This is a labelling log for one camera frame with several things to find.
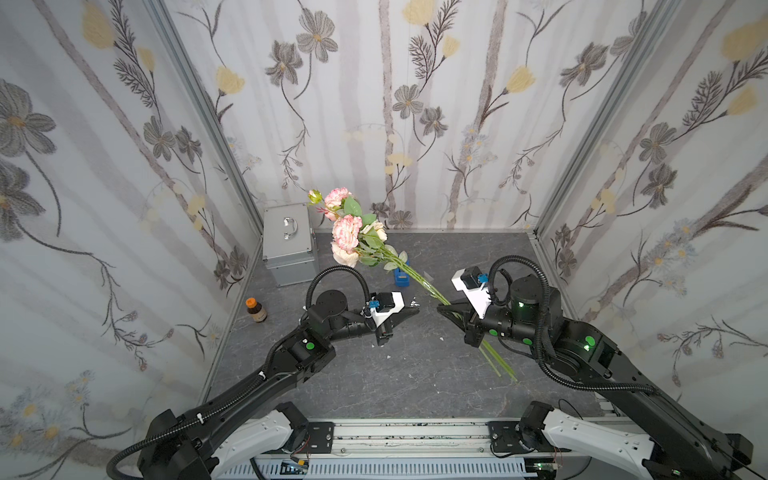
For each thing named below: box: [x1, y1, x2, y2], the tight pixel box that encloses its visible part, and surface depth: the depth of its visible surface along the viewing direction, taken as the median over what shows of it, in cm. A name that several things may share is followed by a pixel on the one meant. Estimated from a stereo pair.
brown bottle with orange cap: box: [245, 297, 267, 323], surface depth 92 cm
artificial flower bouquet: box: [308, 187, 518, 383], surface depth 61 cm
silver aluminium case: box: [262, 203, 318, 287], surface depth 98 cm
